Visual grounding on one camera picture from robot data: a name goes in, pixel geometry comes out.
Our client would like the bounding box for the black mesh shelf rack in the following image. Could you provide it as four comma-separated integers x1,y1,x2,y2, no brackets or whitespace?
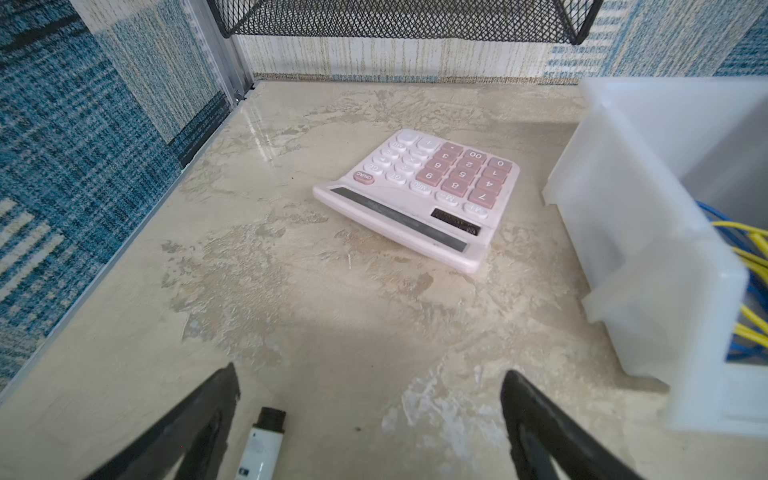
208,0,603,45

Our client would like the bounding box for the black white marker pen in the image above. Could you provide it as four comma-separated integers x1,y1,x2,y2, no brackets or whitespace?
235,407,287,480

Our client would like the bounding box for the pink calculator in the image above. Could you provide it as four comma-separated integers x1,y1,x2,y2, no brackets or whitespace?
313,129,521,274

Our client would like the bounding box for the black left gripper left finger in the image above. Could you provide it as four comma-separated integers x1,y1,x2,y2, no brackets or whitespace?
86,364,240,479

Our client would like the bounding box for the blue cable coil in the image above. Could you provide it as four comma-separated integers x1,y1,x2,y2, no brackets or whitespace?
695,200,768,362

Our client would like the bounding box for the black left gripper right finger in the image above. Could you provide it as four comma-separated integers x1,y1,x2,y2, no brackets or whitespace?
500,370,640,479

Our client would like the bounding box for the white plastic bin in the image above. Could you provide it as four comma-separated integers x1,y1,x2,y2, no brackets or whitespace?
543,77,767,438

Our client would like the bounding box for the yellow cable coil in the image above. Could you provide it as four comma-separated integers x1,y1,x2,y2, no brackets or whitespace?
710,220,768,349

